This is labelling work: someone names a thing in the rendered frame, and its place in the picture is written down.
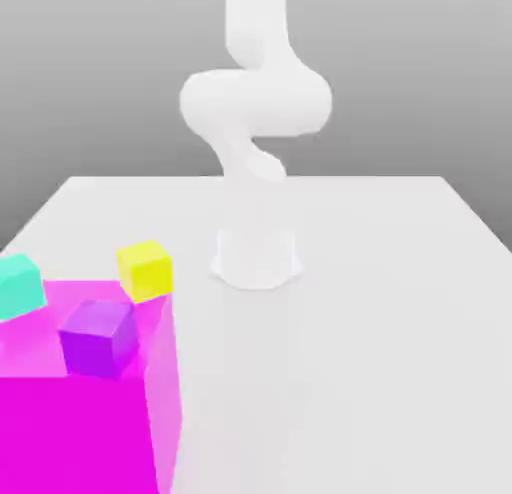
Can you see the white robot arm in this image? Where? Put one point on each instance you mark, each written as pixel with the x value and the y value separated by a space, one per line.
pixel 256 102

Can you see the small yellow cube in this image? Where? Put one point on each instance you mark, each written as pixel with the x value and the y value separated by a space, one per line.
pixel 146 272

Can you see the small purple cube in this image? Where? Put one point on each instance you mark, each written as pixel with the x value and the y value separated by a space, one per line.
pixel 98 342

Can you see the small turquoise cube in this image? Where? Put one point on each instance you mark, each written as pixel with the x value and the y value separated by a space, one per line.
pixel 18 288

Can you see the large magenta box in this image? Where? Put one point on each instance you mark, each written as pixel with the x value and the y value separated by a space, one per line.
pixel 72 430

